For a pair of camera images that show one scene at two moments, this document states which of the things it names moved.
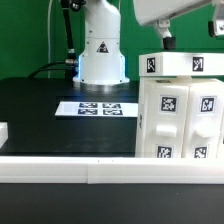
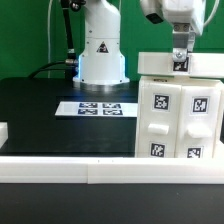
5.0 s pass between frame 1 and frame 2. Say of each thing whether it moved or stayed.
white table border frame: stayed
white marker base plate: stayed
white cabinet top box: stayed
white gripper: moved
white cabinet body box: stayed
